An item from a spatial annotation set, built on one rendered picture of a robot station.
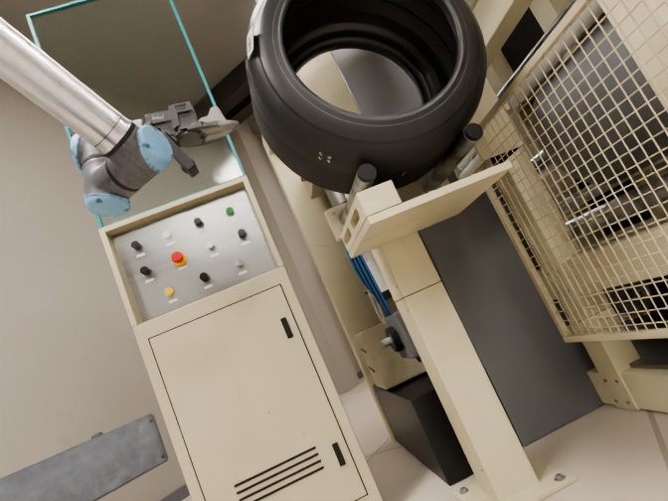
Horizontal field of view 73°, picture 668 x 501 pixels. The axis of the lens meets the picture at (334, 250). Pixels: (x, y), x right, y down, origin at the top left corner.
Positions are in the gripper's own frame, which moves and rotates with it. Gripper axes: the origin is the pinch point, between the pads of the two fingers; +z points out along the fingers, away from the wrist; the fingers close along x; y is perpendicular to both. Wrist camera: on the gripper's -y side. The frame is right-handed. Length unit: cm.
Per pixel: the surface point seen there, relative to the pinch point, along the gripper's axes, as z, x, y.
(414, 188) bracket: 48, 25, -19
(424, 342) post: 37, 28, -64
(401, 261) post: 37, 28, -40
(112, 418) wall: -129, 229, -62
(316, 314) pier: 34, 412, -20
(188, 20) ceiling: -14, 248, 249
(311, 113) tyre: 17.0, -12.9, -8.1
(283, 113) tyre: 11.4, -10.4, -5.3
